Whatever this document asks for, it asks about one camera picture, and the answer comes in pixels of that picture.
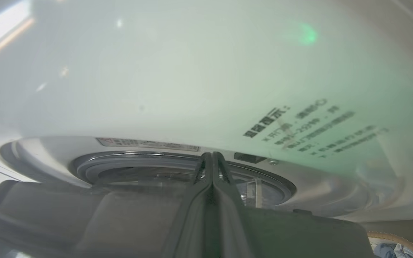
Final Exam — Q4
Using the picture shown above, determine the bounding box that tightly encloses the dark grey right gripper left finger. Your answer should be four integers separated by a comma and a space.
163, 152, 213, 258

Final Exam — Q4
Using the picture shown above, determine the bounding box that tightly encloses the white front-load washing machine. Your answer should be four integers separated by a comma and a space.
0, 0, 413, 223

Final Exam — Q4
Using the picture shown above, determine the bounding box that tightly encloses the dark grey washing machine door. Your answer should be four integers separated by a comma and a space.
0, 179, 376, 258

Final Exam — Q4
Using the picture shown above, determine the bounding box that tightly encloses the blue denim clothing with patches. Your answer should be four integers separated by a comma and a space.
373, 243, 413, 258

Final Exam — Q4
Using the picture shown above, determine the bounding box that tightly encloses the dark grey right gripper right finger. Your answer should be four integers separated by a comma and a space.
212, 152, 256, 258

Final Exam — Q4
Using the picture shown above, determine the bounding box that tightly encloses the grey warning sticker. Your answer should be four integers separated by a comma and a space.
95, 138, 200, 152

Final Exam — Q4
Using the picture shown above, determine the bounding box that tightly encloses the cream perforated laundry basket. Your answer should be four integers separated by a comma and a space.
367, 231, 413, 258

